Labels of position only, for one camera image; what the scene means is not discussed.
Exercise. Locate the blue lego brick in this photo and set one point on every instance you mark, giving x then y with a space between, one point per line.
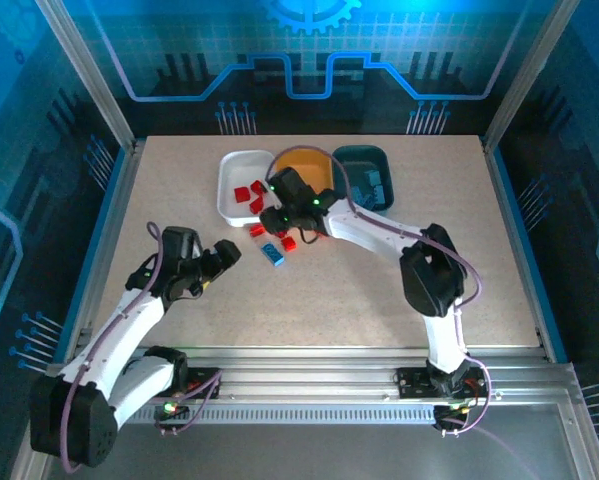
372 176
272 254
378 191
364 199

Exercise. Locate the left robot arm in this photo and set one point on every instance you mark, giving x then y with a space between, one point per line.
134 322

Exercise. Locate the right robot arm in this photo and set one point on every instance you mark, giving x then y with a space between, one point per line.
359 237

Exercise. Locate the orange plastic container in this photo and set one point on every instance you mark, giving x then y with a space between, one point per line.
304 170

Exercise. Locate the white plastic container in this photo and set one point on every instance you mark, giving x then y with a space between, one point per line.
234 170

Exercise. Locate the teal plastic container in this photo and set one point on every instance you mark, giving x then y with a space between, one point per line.
364 157

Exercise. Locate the blue printed backdrop panel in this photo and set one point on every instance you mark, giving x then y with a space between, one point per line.
179 50

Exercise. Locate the grey metal shelf plate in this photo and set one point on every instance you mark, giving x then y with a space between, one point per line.
304 455

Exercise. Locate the blue printed side panel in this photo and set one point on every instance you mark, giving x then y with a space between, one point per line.
19 150
579 150

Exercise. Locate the aluminium table side rail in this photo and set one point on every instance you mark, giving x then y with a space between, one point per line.
116 225
512 225

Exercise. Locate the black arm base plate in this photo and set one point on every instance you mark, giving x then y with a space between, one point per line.
204 382
411 382

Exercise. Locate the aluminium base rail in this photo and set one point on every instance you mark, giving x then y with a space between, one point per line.
304 375

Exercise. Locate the aluminium frame post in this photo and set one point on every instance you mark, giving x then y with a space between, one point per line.
90 75
520 75

